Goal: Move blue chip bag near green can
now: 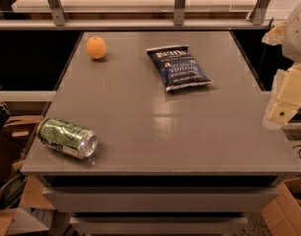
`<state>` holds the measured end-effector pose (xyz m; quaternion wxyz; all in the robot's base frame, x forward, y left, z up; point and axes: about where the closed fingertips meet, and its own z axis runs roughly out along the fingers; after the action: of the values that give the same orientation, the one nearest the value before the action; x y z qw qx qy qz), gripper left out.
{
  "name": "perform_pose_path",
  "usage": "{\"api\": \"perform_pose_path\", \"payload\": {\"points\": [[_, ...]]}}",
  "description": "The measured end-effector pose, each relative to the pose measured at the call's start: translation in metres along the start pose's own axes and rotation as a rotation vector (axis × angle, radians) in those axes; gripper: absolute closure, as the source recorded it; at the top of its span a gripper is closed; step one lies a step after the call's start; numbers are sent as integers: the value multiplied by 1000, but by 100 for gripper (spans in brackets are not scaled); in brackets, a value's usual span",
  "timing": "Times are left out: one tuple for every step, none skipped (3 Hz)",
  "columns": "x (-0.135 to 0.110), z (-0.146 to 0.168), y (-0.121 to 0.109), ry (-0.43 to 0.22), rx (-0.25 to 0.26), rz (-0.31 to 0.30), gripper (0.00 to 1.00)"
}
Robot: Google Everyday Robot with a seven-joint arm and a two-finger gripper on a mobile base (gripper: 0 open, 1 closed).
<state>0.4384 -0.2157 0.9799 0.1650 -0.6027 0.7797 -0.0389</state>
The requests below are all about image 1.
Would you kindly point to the cardboard box left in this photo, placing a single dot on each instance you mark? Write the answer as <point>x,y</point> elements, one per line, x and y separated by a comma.
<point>23,209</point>

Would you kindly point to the cardboard box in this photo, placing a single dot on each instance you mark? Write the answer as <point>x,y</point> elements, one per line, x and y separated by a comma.
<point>283,215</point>
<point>23,209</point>

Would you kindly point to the grey metal rail frame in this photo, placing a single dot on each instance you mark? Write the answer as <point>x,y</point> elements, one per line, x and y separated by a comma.
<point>53,15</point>

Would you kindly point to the blue chip bag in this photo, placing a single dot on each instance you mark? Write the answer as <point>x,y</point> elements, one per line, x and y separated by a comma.
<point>177,67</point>

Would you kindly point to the grey drawer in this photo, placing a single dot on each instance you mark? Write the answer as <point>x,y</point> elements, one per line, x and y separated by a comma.
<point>160,199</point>
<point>158,226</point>

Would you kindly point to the orange fruit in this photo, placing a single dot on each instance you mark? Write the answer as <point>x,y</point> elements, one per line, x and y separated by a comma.
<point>96,47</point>

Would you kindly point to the green soda can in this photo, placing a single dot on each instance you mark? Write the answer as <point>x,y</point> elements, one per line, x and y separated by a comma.
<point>67,137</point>

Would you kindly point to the lower grey drawer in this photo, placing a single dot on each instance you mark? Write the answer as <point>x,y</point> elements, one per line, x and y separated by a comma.
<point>158,226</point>

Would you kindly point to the cardboard box right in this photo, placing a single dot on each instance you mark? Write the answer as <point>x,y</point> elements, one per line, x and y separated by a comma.
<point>283,215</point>

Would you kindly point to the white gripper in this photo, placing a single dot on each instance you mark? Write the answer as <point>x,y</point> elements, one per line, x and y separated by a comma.
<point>297,36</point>

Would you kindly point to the upper grey drawer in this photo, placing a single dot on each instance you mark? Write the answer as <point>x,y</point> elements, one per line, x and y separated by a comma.
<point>160,199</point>

